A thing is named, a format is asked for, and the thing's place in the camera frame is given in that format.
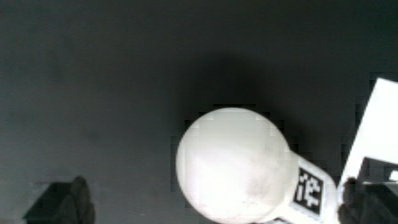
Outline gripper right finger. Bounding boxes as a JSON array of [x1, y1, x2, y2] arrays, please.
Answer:
[[338, 158, 398, 224]]

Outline white lamp bulb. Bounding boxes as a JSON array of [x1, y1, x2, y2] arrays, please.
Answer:
[[176, 108, 339, 224]]

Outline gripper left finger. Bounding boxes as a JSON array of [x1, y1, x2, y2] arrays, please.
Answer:
[[23, 176, 96, 224]]

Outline white tag sheet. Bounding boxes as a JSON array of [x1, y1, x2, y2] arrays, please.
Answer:
[[339, 78, 398, 183]]

